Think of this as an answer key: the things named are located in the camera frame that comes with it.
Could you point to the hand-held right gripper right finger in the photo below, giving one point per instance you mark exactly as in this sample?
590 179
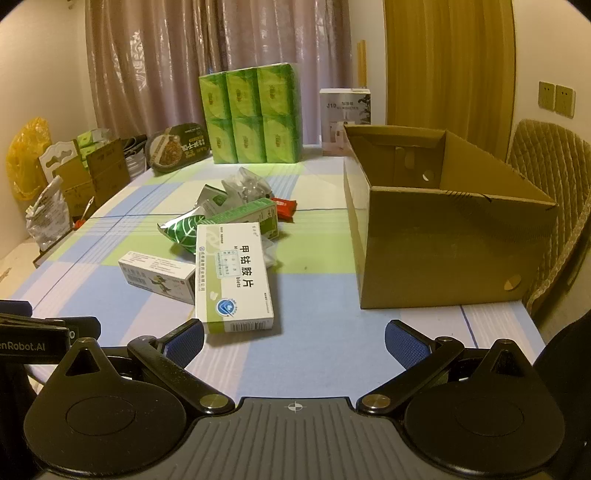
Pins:
406 344

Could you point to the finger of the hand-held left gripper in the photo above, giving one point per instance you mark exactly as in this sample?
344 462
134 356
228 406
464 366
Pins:
14 308
85 327

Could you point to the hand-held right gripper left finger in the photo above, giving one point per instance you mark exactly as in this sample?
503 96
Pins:
184 342

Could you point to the large white green medicine box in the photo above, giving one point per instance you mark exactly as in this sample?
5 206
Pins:
231 286

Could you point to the large cardboard box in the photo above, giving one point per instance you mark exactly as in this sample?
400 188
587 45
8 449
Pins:
438 249

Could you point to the green leaf foil bag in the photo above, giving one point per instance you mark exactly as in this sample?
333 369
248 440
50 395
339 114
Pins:
184 233

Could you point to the red packet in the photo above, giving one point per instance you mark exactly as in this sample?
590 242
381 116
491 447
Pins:
284 207

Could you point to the checked tablecloth desktop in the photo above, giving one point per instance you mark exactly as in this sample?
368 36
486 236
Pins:
314 286

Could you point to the small white medicine box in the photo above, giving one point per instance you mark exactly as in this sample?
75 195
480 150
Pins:
152 272

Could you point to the white crumpled plastic bag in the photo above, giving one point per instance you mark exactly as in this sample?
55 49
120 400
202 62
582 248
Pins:
46 217

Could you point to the thin stick with red end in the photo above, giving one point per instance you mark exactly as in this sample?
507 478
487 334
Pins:
84 213

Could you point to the grey packet with green label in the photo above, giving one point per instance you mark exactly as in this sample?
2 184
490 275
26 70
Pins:
211 198

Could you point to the yellow plastic bag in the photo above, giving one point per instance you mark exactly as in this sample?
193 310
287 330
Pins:
25 157

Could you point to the small brown cardboard box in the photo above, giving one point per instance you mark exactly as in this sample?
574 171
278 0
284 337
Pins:
101 170

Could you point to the clear plastic bag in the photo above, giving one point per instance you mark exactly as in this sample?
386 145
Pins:
247 184

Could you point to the stack of white bowls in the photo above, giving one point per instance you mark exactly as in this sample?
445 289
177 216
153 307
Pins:
134 159

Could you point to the green packets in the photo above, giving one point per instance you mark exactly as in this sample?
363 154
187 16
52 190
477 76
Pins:
90 141

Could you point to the black instant noodle bowl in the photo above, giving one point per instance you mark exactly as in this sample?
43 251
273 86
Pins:
178 147

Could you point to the bundle of green tissue packs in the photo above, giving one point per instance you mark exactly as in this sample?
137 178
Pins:
251 115

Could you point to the white humidifier box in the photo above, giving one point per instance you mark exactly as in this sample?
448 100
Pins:
337 115

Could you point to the quilted chair back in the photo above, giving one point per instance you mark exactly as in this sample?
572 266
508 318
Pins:
549 152

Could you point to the yellow wooden door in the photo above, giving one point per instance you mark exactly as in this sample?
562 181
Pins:
448 60

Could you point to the beige wall socket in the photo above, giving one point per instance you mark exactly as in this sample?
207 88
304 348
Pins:
546 95
564 100

